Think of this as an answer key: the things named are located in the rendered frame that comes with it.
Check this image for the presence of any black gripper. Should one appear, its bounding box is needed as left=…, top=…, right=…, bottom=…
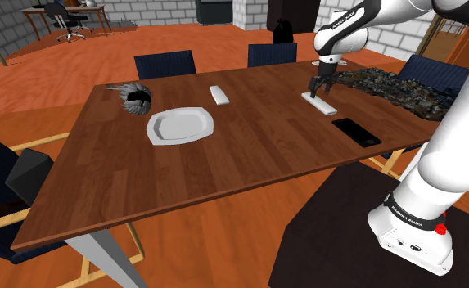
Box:
left=307, top=62, right=338, bottom=100

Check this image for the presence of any long white remote control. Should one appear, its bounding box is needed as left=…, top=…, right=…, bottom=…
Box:
left=300, top=92, right=338, bottom=117

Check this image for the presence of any flat white card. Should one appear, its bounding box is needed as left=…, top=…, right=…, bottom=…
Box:
left=311, top=59, right=349, bottom=68

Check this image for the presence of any black phone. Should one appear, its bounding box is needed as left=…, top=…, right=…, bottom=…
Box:
left=331, top=117, right=383, bottom=149

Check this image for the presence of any black bag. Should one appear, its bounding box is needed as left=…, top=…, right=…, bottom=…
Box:
left=272, top=18, right=295, bottom=45

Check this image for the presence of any dark brown cabinet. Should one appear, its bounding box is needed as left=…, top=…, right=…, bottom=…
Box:
left=265, top=0, right=322, bottom=34

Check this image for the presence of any dark patterned table runner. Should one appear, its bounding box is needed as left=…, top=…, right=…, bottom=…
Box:
left=335, top=66, right=458, bottom=123

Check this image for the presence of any short white remote control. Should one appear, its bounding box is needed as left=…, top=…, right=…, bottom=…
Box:
left=209, top=85, right=231, bottom=106

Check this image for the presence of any brown wooden dining table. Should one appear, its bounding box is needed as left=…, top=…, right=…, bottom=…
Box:
left=10, top=59, right=444, bottom=288

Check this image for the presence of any black cabinet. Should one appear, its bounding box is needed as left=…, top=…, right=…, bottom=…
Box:
left=195, top=0, right=234, bottom=26

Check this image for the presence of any white plate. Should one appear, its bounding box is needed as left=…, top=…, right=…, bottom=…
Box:
left=146, top=106, right=214, bottom=147

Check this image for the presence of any orange wooden door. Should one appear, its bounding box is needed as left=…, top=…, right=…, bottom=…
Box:
left=415, top=15, right=469, bottom=70

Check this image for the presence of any dark robot stand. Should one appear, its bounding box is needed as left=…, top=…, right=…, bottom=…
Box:
left=268, top=160, right=469, bottom=288

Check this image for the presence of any grey ribbed shell figure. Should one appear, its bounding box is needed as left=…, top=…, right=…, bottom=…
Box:
left=105, top=82, right=154, bottom=117

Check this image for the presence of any black office chair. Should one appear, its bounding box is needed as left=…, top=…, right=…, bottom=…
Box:
left=43, top=2, right=94, bottom=43

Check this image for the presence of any wooden desk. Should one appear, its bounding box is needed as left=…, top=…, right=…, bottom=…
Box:
left=18, top=2, right=114, bottom=42

